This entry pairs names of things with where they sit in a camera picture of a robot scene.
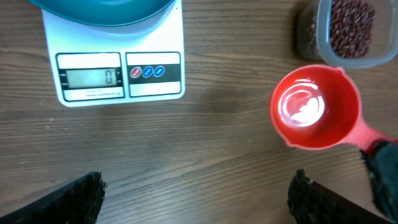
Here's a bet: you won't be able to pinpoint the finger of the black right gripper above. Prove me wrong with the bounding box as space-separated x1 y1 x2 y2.
362 141 397 223

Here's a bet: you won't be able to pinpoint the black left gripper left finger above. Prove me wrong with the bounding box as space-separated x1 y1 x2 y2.
1 172 106 224

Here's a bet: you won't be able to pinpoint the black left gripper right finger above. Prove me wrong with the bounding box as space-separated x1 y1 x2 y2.
287 169 393 224

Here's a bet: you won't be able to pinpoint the red measuring scoop blue handle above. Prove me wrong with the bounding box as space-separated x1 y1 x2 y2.
269 64 397 153

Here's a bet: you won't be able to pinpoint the white digital kitchen scale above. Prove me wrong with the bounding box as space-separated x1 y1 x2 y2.
42 0 185 107

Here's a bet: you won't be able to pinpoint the blue bowl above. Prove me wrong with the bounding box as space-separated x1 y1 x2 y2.
30 0 174 27

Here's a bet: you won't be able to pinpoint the clear plastic container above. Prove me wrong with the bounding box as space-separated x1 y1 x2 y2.
295 0 397 69

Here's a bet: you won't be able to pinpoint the red beans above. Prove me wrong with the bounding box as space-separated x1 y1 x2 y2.
330 0 376 59

